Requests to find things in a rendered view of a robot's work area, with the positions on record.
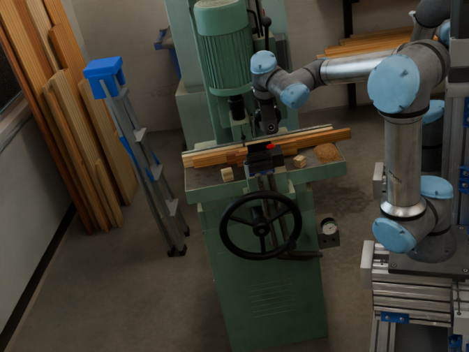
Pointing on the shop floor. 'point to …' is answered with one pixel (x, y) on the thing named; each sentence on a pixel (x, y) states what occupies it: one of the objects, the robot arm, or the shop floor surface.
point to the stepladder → (126, 126)
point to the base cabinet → (268, 288)
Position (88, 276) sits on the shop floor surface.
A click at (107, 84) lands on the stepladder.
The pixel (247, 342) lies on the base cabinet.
